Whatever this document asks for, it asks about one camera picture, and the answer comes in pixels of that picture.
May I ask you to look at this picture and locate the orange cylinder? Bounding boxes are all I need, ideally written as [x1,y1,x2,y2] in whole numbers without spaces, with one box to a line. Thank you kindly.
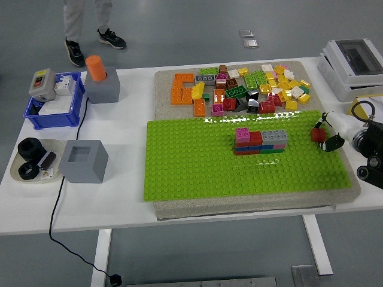
[85,54,108,83]

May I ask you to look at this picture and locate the small black nut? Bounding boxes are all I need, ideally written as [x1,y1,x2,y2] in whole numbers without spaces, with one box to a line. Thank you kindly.
[17,162,41,181]

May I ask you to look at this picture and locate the grey block with round hole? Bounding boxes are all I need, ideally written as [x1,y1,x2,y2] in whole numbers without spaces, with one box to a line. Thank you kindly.
[84,67,121,105]

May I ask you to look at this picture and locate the grey push-button switch box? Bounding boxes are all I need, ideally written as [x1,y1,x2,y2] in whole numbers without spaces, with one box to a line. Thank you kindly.
[28,68,58,101]

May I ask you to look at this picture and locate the black part in bin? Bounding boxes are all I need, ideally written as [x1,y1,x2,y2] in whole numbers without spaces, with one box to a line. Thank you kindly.
[29,100,46,117]

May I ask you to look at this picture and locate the black power cord with plug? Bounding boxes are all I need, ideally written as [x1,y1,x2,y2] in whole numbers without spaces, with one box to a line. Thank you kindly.
[48,95,123,286]

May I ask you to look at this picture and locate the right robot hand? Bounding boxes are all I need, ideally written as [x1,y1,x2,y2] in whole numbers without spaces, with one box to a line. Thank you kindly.
[312,110,359,153]

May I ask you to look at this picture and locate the brown sanding drum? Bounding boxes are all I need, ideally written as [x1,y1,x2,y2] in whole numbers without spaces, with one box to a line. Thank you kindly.
[36,151,58,169]

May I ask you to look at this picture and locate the large black nut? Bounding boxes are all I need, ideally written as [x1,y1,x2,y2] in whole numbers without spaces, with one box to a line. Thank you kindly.
[17,137,46,158]

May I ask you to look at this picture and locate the dark green hollow brick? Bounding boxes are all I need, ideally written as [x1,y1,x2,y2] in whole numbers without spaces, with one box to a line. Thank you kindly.
[224,86,249,99]

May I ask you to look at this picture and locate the red sloped toy brick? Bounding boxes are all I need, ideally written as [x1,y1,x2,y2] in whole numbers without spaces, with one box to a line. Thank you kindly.
[267,92,284,108]

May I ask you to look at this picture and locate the blue plastic bin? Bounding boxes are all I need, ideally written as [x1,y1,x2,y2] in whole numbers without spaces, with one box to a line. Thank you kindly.
[23,71,86,130]

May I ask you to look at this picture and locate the blue long toy brick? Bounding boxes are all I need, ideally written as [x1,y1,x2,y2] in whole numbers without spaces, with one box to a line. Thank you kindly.
[235,145,275,151]

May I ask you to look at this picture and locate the red square toy brick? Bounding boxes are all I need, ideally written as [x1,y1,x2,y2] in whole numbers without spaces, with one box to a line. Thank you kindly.
[310,127,326,143]
[248,131,264,146]

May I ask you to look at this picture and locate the orange brick with white studs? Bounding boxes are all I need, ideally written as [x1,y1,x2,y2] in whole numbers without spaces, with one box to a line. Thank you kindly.
[213,88,226,105]

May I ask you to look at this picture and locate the pink square toy brick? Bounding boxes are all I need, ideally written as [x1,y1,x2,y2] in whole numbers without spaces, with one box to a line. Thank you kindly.
[235,127,251,143]

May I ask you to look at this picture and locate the small grey metal plate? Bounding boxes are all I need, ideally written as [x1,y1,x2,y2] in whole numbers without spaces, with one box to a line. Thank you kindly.
[291,264,320,287]

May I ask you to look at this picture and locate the white table leg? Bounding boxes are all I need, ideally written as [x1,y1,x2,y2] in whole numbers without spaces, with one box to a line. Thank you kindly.
[90,228,113,287]
[301,214,334,276]

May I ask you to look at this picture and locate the long grey metal plate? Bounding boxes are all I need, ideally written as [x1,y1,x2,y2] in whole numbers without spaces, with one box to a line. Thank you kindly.
[125,276,278,287]

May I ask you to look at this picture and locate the orange long toy brick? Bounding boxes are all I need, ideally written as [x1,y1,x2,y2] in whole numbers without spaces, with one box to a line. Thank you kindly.
[175,73,195,84]
[171,80,184,106]

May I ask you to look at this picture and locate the green studded baseplate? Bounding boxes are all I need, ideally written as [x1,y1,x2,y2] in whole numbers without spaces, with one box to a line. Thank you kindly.
[142,109,352,202]

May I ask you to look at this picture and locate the white flat switch plate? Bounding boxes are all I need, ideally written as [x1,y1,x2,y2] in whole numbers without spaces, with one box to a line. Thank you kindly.
[38,98,73,116]

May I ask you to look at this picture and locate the grey long toy brick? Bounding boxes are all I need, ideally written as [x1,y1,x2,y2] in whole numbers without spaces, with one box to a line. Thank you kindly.
[260,129,289,145]

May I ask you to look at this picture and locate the beige tray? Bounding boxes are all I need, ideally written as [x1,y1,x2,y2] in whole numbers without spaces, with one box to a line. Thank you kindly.
[10,138,66,184]

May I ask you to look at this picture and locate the grey hollow toy brick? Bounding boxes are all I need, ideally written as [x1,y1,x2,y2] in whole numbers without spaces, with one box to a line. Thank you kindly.
[194,74,217,87]

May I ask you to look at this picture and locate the yellow sloped toy brick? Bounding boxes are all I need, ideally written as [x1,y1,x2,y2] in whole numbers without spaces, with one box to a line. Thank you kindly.
[191,81,206,100]

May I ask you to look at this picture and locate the grey-brown foam mat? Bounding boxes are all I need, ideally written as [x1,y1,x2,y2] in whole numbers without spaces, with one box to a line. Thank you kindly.
[154,60,362,222]

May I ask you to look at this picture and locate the grey cube with square recess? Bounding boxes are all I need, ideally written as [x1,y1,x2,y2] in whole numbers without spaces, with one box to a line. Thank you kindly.
[57,139,110,184]

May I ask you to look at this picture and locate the white electrical enclosure box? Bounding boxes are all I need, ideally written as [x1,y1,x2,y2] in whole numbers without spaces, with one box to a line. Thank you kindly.
[317,38,383,103]

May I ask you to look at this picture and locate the yellow cardboard box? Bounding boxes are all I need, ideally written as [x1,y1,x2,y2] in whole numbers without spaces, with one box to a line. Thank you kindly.
[346,94,383,126]

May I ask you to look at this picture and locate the white warning tag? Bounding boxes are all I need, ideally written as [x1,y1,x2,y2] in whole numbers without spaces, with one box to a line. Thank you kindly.
[40,167,55,182]

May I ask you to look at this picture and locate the person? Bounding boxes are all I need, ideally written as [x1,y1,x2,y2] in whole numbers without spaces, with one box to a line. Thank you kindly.
[62,0,127,67]

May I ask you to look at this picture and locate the white circuit breaker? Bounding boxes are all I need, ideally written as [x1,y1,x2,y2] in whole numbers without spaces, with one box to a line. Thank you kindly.
[54,74,76,97]

